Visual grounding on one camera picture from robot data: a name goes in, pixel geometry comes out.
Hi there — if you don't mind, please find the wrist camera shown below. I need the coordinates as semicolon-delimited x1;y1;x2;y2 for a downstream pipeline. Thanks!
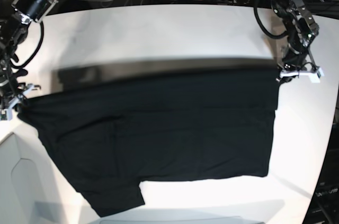
0;108;13;121
309;67;324;84

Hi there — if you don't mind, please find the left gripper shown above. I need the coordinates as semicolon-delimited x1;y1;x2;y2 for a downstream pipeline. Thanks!
276;49;319;85

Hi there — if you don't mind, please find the black T-shirt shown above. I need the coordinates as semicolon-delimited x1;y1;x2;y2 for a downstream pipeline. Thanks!
18;65;280;217

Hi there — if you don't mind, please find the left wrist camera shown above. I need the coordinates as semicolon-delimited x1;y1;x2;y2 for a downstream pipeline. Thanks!
309;67;324;84

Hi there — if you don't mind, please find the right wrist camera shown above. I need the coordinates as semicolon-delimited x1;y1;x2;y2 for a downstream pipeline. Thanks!
0;108;13;121

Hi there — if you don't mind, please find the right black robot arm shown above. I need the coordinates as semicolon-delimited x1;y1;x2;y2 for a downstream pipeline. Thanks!
1;0;59;113

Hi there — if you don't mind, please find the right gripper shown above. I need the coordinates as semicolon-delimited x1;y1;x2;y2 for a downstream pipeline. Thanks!
1;83;41;111

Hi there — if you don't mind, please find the black equipment at right edge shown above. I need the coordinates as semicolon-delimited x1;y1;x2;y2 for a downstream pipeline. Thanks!
303;124;338;223

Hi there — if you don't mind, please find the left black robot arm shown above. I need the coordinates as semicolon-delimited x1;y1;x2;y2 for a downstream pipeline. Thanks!
253;0;324;83

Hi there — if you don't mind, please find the white plastic bin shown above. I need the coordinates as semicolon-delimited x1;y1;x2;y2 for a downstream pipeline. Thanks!
1;134;55;223

